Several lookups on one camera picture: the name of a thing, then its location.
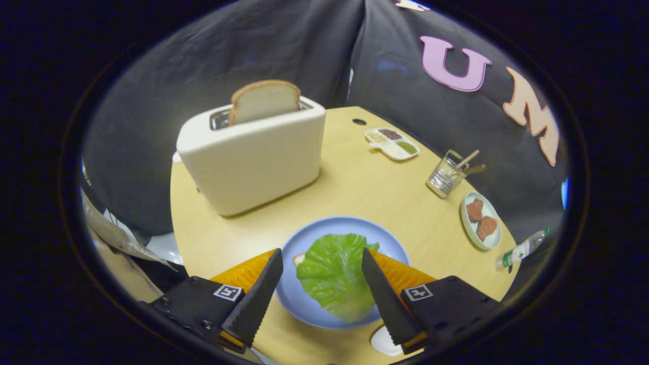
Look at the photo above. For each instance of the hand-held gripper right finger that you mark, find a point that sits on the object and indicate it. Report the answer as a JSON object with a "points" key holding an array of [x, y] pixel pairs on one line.
{"points": [[388, 304]]}

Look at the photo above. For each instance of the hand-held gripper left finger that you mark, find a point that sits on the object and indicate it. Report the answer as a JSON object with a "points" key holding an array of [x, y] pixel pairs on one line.
{"points": [[256, 304]]}

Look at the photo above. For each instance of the green lettuce leaf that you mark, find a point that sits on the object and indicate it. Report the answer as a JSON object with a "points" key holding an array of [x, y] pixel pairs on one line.
{"points": [[334, 274]]}

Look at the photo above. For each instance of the plain white bread slice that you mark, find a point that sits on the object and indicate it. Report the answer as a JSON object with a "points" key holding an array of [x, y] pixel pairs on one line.
{"points": [[263, 101]]}

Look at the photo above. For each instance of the white plate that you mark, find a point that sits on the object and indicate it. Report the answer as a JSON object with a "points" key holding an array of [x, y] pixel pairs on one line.
{"points": [[383, 344]]}

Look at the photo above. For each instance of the bread slice under ham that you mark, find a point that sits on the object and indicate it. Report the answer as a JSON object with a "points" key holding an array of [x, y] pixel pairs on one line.
{"points": [[299, 259]]}

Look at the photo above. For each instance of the blue plate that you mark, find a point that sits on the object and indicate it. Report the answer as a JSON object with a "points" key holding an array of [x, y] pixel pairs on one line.
{"points": [[339, 225]]}

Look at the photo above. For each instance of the brown meat patty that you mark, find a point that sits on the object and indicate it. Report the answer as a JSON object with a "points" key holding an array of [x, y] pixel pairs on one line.
{"points": [[487, 228], [474, 210]]}

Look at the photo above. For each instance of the pale green plate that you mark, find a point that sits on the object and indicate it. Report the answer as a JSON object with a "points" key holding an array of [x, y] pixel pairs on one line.
{"points": [[494, 238]]}

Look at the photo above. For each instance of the white toaster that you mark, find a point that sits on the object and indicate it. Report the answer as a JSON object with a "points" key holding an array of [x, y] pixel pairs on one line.
{"points": [[253, 162]]}

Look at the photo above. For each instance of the clear water bottle green label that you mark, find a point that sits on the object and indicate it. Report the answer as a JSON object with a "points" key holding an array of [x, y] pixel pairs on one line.
{"points": [[519, 250]]}

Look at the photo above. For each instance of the pale crumpled sheet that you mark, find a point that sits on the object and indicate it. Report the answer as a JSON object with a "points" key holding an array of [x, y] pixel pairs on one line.
{"points": [[116, 233]]}

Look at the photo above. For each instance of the white divided seasoning tray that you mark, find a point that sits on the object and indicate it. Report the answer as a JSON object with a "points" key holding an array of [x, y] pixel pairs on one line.
{"points": [[393, 144]]}

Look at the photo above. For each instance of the black backdrop cloth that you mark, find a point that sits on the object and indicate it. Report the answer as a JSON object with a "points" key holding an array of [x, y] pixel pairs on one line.
{"points": [[203, 61]]}

